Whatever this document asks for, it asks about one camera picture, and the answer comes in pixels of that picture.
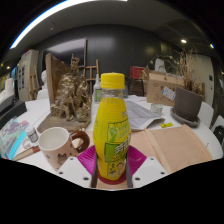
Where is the yellow drink bottle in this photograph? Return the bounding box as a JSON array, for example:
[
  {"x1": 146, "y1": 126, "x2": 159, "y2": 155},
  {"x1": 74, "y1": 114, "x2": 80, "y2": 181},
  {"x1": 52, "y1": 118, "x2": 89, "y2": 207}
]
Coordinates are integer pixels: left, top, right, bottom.
[{"x1": 92, "y1": 72, "x2": 132, "y2": 181}]

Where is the long ceiling light strip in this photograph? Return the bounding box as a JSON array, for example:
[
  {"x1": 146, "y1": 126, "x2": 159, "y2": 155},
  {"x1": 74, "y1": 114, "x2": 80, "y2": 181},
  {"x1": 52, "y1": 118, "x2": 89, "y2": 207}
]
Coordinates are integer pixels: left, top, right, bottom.
[{"x1": 9, "y1": 0, "x2": 129, "y2": 50}]

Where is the white spotted mug brown handle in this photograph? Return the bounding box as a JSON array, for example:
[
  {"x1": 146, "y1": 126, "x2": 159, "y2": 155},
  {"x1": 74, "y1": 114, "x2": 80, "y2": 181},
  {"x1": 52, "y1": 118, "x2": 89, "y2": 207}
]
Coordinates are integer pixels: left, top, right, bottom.
[{"x1": 38, "y1": 126, "x2": 91, "y2": 172}]

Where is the grey glass bottle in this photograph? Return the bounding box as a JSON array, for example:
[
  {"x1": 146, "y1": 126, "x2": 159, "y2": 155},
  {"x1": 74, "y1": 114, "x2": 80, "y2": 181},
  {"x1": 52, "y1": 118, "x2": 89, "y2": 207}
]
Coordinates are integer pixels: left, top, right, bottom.
[{"x1": 123, "y1": 80, "x2": 130, "y2": 99}]

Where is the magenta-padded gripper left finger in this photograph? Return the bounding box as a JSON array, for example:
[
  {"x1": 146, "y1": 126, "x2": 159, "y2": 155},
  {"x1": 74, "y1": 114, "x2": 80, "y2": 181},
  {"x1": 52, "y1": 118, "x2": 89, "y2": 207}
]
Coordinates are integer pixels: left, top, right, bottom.
[{"x1": 56, "y1": 144, "x2": 99, "y2": 189}]

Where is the black backpack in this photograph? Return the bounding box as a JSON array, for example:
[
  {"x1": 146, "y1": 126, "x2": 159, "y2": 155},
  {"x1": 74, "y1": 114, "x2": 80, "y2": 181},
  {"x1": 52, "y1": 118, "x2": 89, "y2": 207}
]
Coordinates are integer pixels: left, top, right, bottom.
[{"x1": 213, "y1": 124, "x2": 224, "y2": 144}]

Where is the golden figure sculpture wooden base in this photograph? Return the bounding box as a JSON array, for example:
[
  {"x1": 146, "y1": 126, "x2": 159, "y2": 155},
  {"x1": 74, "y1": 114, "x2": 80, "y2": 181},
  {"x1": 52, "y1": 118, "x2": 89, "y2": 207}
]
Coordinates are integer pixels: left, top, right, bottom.
[{"x1": 36, "y1": 52, "x2": 94, "y2": 134}]

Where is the black box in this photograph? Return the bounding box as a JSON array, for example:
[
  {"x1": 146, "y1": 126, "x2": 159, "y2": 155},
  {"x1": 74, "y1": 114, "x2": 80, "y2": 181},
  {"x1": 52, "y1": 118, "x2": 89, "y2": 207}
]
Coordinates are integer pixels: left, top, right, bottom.
[{"x1": 0, "y1": 100, "x2": 28, "y2": 129}]

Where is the red box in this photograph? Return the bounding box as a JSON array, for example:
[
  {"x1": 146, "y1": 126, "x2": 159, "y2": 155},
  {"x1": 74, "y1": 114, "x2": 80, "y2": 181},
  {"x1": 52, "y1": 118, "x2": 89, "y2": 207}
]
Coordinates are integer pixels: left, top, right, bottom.
[{"x1": 129, "y1": 65, "x2": 147, "y2": 80}]

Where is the small jar silver lid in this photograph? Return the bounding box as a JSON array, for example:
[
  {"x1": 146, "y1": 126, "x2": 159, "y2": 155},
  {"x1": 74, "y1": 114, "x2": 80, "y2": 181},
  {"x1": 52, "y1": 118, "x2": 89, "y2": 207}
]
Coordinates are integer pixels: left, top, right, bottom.
[{"x1": 25, "y1": 126, "x2": 40, "y2": 144}]

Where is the white spray bottle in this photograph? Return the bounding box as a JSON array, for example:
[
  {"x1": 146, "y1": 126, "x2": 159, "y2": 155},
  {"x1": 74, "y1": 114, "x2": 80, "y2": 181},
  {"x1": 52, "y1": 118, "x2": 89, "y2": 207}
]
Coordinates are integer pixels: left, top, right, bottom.
[{"x1": 93, "y1": 73, "x2": 103, "y2": 104}]

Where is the tan wooden drawing board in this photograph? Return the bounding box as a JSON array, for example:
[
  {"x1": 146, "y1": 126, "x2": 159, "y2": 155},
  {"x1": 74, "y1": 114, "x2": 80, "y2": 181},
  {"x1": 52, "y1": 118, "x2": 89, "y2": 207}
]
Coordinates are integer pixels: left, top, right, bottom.
[{"x1": 78, "y1": 124, "x2": 214, "y2": 190}]

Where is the wooden easel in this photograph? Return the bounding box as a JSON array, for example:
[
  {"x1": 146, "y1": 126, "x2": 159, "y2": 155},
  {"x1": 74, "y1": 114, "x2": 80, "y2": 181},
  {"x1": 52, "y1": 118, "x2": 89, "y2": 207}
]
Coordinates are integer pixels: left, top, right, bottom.
[
  {"x1": 29, "y1": 64, "x2": 40, "y2": 101},
  {"x1": 81, "y1": 59, "x2": 100, "y2": 96}
]

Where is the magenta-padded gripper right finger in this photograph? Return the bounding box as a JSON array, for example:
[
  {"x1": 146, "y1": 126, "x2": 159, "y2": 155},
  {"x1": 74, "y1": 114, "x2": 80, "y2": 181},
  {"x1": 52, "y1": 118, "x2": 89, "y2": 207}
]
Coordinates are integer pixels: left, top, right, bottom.
[{"x1": 125, "y1": 144, "x2": 169, "y2": 189}]

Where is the white plaster bust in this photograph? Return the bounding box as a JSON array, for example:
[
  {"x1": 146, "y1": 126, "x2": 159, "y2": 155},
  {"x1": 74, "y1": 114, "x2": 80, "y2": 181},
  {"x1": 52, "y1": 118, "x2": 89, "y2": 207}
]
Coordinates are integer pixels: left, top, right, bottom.
[{"x1": 40, "y1": 69, "x2": 48, "y2": 91}]

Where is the white chair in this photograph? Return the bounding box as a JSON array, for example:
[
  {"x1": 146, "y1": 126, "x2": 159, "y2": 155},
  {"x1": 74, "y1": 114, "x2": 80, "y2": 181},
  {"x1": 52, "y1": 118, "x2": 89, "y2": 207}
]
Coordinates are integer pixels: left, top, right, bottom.
[
  {"x1": 210, "y1": 114, "x2": 224, "y2": 144},
  {"x1": 198, "y1": 100, "x2": 215, "y2": 128},
  {"x1": 36, "y1": 89, "x2": 50, "y2": 100}
]

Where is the yellow tag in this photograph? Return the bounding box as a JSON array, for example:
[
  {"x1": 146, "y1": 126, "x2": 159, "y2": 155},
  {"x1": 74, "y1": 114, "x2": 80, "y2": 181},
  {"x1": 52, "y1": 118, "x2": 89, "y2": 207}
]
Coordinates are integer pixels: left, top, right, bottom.
[{"x1": 160, "y1": 122, "x2": 175, "y2": 129}]

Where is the cardboard box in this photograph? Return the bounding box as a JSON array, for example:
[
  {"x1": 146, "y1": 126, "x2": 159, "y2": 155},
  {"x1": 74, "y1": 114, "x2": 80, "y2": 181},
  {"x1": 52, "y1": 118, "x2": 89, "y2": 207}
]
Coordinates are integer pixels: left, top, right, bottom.
[{"x1": 145, "y1": 70, "x2": 185, "y2": 107}]

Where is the dark wall screen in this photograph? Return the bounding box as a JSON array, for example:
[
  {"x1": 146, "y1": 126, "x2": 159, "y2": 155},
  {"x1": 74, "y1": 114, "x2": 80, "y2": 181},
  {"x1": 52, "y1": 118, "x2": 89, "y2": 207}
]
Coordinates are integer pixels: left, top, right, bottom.
[{"x1": 41, "y1": 38, "x2": 88, "y2": 69}]

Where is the white cabinet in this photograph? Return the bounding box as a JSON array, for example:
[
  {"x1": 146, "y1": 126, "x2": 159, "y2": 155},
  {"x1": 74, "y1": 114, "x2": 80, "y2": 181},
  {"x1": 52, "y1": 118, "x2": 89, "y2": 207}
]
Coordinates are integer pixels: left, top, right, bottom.
[{"x1": 17, "y1": 49, "x2": 40, "y2": 102}]

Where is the small glass cup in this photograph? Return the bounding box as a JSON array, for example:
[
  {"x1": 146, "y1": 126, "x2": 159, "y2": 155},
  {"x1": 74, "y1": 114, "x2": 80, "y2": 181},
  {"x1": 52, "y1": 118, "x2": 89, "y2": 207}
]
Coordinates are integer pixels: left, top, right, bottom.
[{"x1": 150, "y1": 103, "x2": 164, "y2": 117}]

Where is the white wrapped plaster figure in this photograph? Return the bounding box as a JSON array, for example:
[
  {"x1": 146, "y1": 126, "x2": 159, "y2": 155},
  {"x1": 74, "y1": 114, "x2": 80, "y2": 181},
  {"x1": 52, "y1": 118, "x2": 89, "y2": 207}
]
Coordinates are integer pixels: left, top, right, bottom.
[{"x1": 153, "y1": 58, "x2": 167, "y2": 73}]

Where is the newspaper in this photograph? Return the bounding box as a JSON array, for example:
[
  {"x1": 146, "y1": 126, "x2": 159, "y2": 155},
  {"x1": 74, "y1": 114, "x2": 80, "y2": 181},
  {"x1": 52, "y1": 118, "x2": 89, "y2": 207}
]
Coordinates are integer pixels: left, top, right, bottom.
[{"x1": 124, "y1": 94, "x2": 166, "y2": 132}]

